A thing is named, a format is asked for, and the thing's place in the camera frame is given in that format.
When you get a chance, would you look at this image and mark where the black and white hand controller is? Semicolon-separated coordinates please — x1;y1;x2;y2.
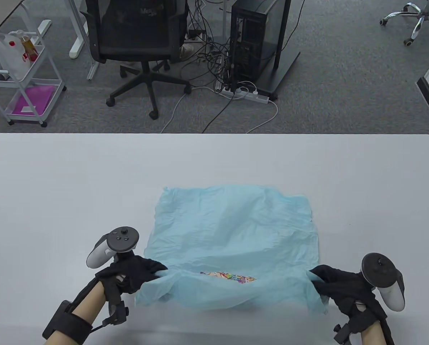
87;226;140;269
361;253;405;312

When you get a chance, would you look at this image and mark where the white power strip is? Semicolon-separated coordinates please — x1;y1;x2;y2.
219;86;270;105

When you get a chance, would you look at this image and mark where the black office chair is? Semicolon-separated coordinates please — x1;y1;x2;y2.
79;0;192;120

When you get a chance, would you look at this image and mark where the light blue gift wrapping paper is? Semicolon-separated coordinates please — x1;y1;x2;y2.
134;184;329;316

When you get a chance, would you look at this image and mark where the black computer tower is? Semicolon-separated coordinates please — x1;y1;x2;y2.
229;0;286;86

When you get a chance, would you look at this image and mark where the white power cable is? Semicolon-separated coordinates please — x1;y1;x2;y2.
160;86;222;134
246;99;279;134

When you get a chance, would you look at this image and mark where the white plastic bag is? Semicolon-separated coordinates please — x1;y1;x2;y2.
0;31;38;81

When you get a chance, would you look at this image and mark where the chrome chair base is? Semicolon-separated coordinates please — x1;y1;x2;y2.
380;0;429;46

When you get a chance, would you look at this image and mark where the white desk foot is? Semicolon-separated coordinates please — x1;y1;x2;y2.
87;57;100;81
29;20;52;38

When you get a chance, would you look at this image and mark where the tangle of black cables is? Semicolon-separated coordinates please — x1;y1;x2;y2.
180;0;238;92

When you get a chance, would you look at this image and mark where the magenta sheet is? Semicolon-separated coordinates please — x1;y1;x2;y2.
12;86;55;115

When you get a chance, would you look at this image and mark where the white rolling cart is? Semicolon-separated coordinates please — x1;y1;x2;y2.
0;31;67;128

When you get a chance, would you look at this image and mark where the amber bottle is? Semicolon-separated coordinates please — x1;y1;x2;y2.
20;35;39;62

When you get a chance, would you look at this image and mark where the person's right forearm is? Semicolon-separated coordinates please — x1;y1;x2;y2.
358;319;390;345

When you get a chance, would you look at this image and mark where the person's right hand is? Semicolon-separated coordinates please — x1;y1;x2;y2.
308;265;388;342

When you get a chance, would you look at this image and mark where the colourful patterned bottle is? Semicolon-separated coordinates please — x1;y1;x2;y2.
200;271;257;284

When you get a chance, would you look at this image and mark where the person's left hand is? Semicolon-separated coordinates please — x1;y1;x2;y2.
95;254;170;326

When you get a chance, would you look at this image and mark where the black wrist strap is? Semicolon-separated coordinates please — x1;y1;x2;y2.
42;299;93;344

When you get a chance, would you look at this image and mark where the white desk leg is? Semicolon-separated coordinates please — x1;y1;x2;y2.
69;0;90;60

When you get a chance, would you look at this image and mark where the black floor cable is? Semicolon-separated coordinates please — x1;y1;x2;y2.
202;92;236;134

